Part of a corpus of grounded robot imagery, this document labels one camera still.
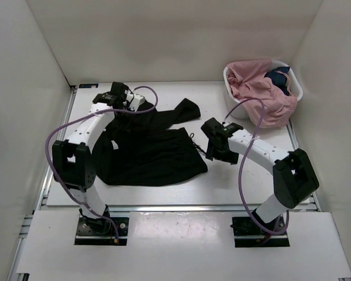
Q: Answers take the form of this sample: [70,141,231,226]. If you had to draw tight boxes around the black trousers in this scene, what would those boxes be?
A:
[92,98,208,187]

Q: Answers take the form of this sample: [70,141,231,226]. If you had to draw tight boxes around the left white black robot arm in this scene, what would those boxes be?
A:
[51,82,145,234]

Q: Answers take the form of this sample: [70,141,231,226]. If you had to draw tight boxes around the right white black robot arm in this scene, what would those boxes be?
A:
[201,118,319,234]

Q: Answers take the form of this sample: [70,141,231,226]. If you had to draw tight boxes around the white laundry basket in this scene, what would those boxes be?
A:
[223,59,303,119]

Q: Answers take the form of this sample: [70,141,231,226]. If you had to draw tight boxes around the blue label sticker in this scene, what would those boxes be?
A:
[78,83,99,88]

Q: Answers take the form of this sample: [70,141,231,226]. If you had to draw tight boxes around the pink garment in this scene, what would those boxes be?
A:
[226,59,298,129]

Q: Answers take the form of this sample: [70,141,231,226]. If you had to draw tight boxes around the navy blue garment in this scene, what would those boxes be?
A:
[264,67,291,96]

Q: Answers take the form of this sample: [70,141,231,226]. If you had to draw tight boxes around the white front cover board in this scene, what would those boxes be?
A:
[18,211,351,280]

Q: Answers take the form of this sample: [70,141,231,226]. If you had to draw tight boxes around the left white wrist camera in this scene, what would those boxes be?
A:
[125,92,146,112]

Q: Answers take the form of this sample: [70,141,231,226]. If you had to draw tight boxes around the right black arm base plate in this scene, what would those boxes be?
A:
[230,217,290,248]

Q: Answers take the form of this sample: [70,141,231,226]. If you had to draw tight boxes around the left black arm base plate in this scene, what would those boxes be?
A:
[74,216,129,246]

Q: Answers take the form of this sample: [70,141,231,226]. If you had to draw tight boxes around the aluminium rail frame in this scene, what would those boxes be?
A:
[5,84,351,281]

